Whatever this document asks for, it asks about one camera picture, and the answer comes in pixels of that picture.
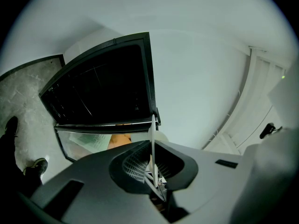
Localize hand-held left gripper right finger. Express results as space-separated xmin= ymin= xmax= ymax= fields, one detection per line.
xmin=154 ymin=140 xmax=244 ymax=224

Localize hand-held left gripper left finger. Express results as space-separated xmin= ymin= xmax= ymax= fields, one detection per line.
xmin=30 ymin=140 xmax=169 ymax=224

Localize white plate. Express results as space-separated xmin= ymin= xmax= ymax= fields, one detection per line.
xmin=147 ymin=114 xmax=160 ymax=189

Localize black cabinet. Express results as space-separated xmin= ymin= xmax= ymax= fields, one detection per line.
xmin=38 ymin=31 xmax=162 ymax=128

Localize green knitted pillow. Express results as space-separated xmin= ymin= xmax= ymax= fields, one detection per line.
xmin=69 ymin=134 xmax=112 ymax=154

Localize orange cushion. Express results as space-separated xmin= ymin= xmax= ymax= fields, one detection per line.
xmin=108 ymin=134 xmax=133 ymax=150

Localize person's right shoe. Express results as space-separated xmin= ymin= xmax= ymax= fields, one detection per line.
xmin=22 ymin=157 xmax=49 ymax=180

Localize person's shoe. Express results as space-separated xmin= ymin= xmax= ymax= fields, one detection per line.
xmin=22 ymin=157 xmax=49 ymax=180
xmin=4 ymin=116 xmax=20 ymax=138

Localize person's black clothing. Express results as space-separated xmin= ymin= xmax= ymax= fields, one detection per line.
xmin=0 ymin=134 xmax=44 ymax=197

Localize person's left shoe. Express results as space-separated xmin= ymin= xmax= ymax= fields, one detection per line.
xmin=4 ymin=116 xmax=20 ymax=138

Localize black head-mounted camera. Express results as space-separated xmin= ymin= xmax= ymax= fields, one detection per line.
xmin=259 ymin=122 xmax=283 ymax=140

